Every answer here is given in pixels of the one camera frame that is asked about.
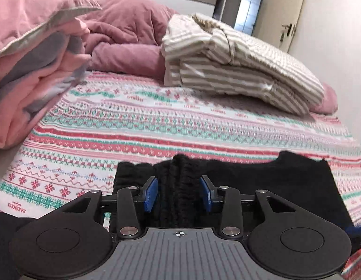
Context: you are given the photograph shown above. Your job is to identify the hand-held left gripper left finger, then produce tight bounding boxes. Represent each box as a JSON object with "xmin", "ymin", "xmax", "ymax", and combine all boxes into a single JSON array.
[{"xmin": 52, "ymin": 176, "xmax": 158, "ymax": 238}]

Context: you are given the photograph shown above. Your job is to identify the striped pillow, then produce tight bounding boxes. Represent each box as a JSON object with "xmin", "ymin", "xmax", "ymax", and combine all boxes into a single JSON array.
[{"xmin": 161, "ymin": 13, "xmax": 326, "ymax": 116}]

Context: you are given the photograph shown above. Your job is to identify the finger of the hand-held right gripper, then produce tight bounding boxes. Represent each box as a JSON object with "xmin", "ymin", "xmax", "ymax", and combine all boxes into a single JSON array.
[{"xmin": 345, "ymin": 224, "xmax": 361, "ymax": 241}]

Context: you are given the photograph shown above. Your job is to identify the patterned bed sheet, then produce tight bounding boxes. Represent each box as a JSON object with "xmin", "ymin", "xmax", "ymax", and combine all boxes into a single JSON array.
[{"xmin": 0, "ymin": 69, "xmax": 361, "ymax": 280}]

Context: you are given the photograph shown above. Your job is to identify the pink duvet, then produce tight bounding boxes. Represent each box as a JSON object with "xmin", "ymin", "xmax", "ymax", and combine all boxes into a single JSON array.
[{"xmin": 78, "ymin": 0, "xmax": 181, "ymax": 81}]

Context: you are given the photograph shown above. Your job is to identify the pink pillow with grey trim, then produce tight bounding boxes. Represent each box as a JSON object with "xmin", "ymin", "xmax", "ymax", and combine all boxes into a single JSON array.
[{"xmin": 0, "ymin": 0, "xmax": 103, "ymax": 58}]

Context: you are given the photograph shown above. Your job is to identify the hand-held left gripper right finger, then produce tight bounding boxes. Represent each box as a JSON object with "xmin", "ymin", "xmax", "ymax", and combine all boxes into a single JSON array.
[{"xmin": 201, "ymin": 176, "xmax": 310, "ymax": 238}]

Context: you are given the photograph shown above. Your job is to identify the pink and grey folded blanket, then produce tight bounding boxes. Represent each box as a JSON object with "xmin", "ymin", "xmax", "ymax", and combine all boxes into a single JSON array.
[{"xmin": 0, "ymin": 20, "xmax": 93, "ymax": 151}]

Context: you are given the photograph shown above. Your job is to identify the white door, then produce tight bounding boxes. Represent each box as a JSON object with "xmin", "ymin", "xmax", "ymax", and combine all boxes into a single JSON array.
[{"xmin": 253, "ymin": 0, "xmax": 308, "ymax": 55}]

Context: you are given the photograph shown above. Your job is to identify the door handle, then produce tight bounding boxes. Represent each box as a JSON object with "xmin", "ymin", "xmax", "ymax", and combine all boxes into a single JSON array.
[{"xmin": 281, "ymin": 23, "xmax": 298, "ymax": 43}]

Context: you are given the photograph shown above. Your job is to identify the black pants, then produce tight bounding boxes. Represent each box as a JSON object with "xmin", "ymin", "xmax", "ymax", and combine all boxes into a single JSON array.
[{"xmin": 110, "ymin": 151, "xmax": 356, "ymax": 250}]

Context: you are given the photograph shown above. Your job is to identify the bright window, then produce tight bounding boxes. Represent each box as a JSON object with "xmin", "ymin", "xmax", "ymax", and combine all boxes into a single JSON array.
[{"xmin": 234, "ymin": 0, "xmax": 263, "ymax": 36}]

